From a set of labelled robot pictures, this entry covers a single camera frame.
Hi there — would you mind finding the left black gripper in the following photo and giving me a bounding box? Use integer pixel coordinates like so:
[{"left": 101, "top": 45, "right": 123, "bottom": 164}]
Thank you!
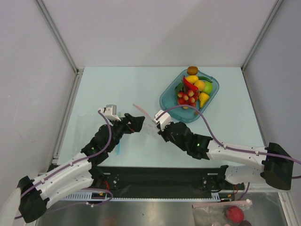
[{"left": 107, "top": 113, "right": 144, "bottom": 151}]

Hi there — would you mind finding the clear zip top bag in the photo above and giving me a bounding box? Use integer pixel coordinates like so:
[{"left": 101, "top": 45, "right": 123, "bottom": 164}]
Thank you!
[{"left": 81, "top": 105, "right": 158, "bottom": 156}]

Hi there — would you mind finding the red strawberry bunch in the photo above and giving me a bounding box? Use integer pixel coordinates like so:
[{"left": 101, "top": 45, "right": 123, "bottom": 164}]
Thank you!
[{"left": 174, "top": 82, "right": 199, "bottom": 107}]

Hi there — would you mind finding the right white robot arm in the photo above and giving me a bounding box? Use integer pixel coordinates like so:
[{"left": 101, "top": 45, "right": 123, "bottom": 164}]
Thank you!
[{"left": 157, "top": 122, "right": 293, "bottom": 191}]

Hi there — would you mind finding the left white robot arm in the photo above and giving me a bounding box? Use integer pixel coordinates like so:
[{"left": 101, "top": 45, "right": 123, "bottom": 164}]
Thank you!
[{"left": 17, "top": 113, "right": 145, "bottom": 223}]

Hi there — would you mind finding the red fruit in bag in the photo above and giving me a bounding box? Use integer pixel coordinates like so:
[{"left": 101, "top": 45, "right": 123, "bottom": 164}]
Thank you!
[{"left": 225, "top": 206, "right": 245, "bottom": 223}]

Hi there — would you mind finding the teal plastic tray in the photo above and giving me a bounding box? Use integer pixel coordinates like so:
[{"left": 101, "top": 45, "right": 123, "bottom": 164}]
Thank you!
[{"left": 159, "top": 69, "right": 220, "bottom": 123}]

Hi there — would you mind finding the yellow pear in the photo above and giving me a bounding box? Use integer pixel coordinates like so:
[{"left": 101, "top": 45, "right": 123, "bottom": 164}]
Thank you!
[{"left": 199, "top": 92, "right": 210, "bottom": 108}]

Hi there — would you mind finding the red chili pepper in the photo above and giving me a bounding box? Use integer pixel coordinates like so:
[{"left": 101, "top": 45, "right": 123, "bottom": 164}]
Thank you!
[{"left": 182, "top": 76, "right": 198, "bottom": 92}]

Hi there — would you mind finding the orange fruit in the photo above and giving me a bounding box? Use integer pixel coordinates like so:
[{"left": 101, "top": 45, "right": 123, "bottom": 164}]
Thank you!
[{"left": 194, "top": 80, "right": 206, "bottom": 92}]

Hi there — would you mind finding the green apple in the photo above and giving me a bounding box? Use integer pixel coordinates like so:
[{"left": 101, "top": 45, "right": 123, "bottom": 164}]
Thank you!
[{"left": 202, "top": 81, "right": 213, "bottom": 95}]

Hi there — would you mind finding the yellow lemon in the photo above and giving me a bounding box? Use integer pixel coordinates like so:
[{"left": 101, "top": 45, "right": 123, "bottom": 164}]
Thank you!
[{"left": 186, "top": 75, "right": 199, "bottom": 84}]

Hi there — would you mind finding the green chili pepper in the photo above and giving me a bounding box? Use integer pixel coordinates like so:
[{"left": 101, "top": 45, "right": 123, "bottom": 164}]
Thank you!
[{"left": 198, "top": 76, "right": 212, "bottom": 83}]

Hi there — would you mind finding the brown kiwi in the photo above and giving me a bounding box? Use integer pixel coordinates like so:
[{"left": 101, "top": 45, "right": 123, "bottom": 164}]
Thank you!
[{"left": 187, "top": 66, "right": 198, "bottom": 75}]

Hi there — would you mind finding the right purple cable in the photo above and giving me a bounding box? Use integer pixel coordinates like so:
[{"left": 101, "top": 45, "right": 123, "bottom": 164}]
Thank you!
[{"left": 156, "top": 105, "right": 301, "bottom": 203}]

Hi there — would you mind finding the purple cable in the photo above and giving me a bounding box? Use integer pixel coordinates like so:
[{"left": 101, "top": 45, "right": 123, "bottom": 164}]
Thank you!
[
  {"left": 156, "top": 105, "right": 301, "bottom": 203},
  {"left": 14, "top": 110, "right": 115, "bottom": 219}
]

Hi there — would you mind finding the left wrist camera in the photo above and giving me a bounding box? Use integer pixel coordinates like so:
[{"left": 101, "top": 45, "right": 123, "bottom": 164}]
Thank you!
[{"left": 98, "top": 105, "right": 121, "bottom": 121}]

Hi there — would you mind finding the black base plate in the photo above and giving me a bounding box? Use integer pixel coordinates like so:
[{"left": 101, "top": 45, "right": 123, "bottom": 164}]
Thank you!
[{"left": 91, "top": 167, "right": 245, "bottom": 193}]

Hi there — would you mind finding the white cable duct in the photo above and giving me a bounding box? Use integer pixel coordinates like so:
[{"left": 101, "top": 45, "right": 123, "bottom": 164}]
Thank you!
[{"left": 62, "top": 190, "right": 234, "bottom": 202}]

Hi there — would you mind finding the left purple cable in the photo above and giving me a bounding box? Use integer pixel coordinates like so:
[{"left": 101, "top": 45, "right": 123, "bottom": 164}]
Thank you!
[{"left": 14, "top": 110, "right": 115, "bottom": 219}]

